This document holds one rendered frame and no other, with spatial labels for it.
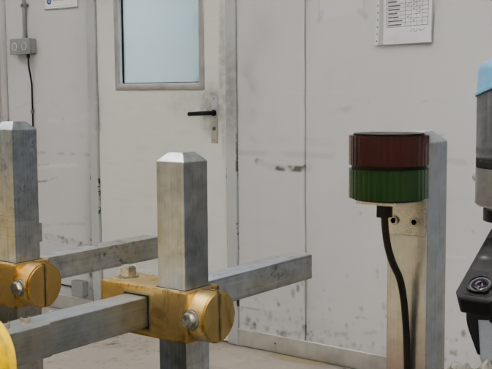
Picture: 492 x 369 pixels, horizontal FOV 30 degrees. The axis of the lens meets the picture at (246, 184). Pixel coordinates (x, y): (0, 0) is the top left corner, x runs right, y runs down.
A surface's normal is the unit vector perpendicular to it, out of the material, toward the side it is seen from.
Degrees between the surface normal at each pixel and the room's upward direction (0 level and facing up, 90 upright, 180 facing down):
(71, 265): 90
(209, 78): 90
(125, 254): 90
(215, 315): 90
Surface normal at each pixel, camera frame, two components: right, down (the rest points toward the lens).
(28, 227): 0.79, 0.05
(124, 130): -0.61, 0.08
